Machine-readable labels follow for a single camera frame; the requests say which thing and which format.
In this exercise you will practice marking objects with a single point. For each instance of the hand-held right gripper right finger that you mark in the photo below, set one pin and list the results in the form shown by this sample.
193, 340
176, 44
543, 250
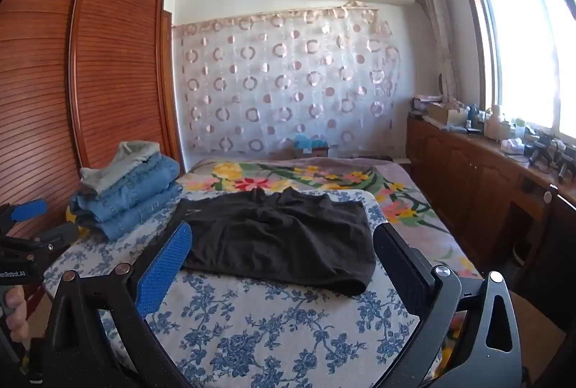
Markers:
400, 266

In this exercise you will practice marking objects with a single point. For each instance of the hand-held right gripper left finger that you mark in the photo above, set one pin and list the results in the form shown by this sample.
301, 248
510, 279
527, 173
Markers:
166, 271

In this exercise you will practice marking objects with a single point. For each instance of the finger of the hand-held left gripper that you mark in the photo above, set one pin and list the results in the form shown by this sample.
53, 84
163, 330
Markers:
51, 237
29, 209

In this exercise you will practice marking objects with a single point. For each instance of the black pants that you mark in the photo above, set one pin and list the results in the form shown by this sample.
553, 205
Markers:
279, 235

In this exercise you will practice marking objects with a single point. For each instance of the grey folded pants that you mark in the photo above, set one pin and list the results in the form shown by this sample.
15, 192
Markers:
121, 165

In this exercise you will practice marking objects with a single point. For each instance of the person's left hand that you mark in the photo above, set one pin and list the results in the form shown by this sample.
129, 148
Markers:
18, 316

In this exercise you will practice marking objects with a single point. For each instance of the brown wooden cabinet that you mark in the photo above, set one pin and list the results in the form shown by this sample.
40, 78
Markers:
472, 199

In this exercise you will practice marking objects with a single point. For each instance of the blue floral cloth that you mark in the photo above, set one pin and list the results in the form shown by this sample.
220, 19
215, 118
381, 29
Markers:
270, 325

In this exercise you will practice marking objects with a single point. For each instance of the colourful floral blanket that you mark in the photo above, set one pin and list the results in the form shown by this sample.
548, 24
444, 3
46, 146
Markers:
315, 174

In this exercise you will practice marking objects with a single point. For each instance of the blue object on box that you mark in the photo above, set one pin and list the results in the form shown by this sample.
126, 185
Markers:
315, 152

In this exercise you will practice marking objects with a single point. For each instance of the blue fluffy bundle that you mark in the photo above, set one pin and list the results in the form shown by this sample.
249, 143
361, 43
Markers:
310, 140

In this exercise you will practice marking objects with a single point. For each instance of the open cardboard box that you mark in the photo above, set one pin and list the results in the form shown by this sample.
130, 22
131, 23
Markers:
447, 113

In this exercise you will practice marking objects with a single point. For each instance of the stack of papers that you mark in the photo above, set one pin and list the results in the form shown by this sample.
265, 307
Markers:
425, 103

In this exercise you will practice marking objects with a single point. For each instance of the dark blue bottle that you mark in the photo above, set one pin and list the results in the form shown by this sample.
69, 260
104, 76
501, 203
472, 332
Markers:
473, 114

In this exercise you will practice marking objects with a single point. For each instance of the white plastic bottle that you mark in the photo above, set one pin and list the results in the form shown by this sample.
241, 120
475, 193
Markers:
497, 125

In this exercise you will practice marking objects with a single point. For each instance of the brown wooden wardrobe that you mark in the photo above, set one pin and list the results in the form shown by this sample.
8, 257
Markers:
112, 55

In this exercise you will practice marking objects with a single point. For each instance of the black hand tool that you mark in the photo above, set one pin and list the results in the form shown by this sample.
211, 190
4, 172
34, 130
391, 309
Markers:
546, 149

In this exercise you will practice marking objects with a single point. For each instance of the sheer curtain with circles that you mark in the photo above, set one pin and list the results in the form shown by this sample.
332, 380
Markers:
288, 77

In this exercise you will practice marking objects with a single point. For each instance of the white lace curtain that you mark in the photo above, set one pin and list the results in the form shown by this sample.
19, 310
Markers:
438, 23

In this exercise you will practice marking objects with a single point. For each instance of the window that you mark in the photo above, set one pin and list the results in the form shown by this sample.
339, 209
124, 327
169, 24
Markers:
517, 46

